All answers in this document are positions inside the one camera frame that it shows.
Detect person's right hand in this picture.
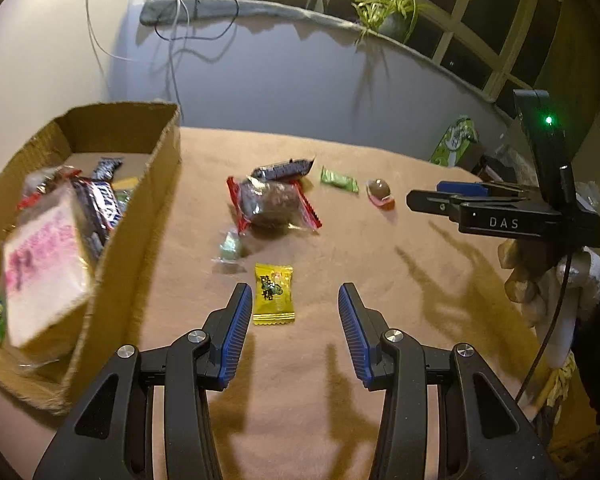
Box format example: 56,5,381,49
497,239,600,369

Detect potted spider plant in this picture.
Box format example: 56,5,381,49
352,0,432,47

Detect brown cake in clear packet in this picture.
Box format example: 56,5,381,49
226,175,324,235

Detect small green wrapped candy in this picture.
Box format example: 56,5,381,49
212,230,246,264

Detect white pink snack bag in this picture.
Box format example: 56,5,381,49
1,189,99,362

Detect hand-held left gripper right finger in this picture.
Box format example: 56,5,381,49
336,282,562,480

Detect yellow candy packet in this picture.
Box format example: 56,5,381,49
252,263,297,326

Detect small dark snack packet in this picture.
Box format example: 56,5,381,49
91,157,124,182

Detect black bag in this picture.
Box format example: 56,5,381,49
472,145,532,187

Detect dark chocolate bar white lettering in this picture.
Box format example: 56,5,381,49
74,179,125,243

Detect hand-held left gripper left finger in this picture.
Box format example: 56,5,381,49
32,282,254,480

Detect yellow cloth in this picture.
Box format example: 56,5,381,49
534,354,597,462

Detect pink round candy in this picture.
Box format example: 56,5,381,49
366,177,397,210

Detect white cable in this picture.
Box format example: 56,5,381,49
85,0,142,64

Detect cardboard box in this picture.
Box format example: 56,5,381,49
0,101,182,417

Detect green white carton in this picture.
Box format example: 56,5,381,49
430,115,482,167

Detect window frame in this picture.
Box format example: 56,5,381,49
170,0,567,113

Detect grey windowsill cloth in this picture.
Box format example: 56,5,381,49
140,0,512,122

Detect red foil snack packet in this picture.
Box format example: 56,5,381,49
17,166,82,209

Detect pale yellow snack packet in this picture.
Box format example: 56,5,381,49
111,175,142,212

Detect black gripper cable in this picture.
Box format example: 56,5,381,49
515,164,577,404

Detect brown wrapped snack bar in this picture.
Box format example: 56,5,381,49
252,156,315,181

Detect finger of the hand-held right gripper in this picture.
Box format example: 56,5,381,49
406,188,464,221
436,180,545,202

